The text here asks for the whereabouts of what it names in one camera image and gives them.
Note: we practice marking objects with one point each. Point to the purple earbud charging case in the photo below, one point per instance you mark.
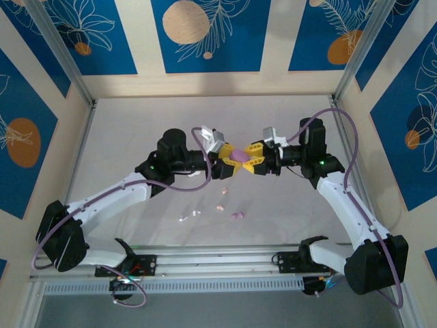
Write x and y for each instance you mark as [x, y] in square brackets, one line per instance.
[239, 156]

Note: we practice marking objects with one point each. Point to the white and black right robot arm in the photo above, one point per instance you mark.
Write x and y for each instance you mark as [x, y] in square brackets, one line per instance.
[345, 208]

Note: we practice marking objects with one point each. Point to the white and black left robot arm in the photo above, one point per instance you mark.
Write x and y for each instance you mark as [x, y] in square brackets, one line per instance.
[109, 203]

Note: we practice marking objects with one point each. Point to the aluminium table side rail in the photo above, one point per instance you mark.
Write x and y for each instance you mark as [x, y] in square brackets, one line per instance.
[346, 136]
[83, 143]

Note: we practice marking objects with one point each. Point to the aluminium front mounting rail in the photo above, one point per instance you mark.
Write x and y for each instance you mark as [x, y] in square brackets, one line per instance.
[211, 261]

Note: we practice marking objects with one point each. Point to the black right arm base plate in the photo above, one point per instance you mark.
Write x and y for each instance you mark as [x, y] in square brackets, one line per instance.
[286, 263]

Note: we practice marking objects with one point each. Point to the aluminium frame post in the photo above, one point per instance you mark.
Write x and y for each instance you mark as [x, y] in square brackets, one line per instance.
[362, 51]
[62, 51]

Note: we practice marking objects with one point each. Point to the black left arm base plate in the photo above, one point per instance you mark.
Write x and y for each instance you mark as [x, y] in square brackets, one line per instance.
[147, 264]

